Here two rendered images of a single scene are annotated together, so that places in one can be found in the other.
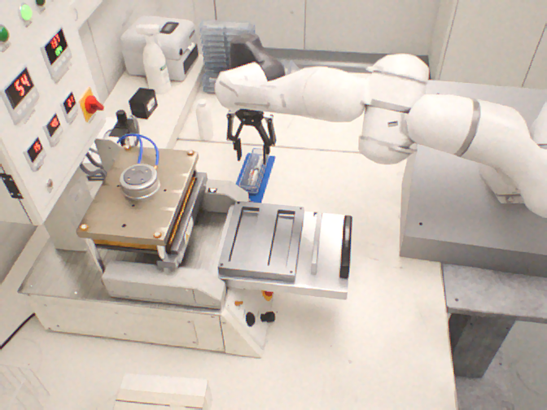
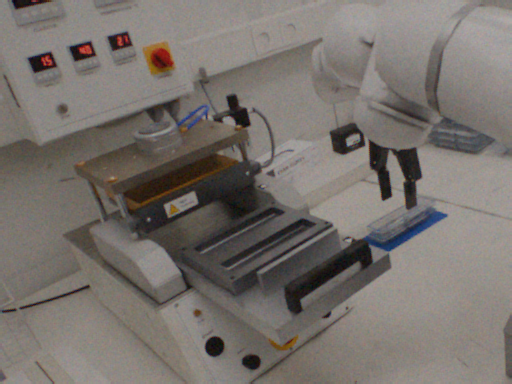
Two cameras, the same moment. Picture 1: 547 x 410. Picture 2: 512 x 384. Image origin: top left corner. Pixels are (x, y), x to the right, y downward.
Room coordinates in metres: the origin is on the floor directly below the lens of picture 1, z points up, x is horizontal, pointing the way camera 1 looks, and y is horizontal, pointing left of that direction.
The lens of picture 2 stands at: (0.26, -0.62, 1.41)
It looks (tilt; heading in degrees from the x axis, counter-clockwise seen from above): 29 degrees down; 44
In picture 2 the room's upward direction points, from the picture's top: 12 degrees counter-clockwise
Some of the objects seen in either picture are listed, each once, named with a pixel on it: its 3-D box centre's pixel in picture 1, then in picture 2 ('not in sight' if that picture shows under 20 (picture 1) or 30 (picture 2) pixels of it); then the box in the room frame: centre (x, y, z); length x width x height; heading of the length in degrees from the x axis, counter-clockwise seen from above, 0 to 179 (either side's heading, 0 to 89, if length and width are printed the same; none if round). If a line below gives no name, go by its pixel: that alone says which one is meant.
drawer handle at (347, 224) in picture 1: (346, 245); (330, 273); (0.72, -0.16, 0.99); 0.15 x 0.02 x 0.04; 170
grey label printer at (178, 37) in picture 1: (161, 47); not in sight; (1.82, 0.41, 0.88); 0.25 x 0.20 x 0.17; 75
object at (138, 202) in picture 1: (133, 189); (167, 153); (0.82, 0.30, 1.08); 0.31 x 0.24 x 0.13; 170
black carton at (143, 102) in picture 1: (143, 103); (347, 138); (1.52, 0.44, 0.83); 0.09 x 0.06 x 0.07; 163
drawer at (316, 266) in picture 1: (284, 244); (275, 256); (0.74, -0.03, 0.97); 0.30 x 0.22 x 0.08; 80
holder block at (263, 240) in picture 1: (263, 238); (257, 242); (0.75, 0.02, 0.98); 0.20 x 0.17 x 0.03; 170
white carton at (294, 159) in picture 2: (111, 147); (281, 166); (1.28, 0.50, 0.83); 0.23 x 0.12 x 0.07; 0
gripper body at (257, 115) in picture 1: (249, 111); not in sight; (1.21, 0.05, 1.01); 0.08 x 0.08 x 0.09
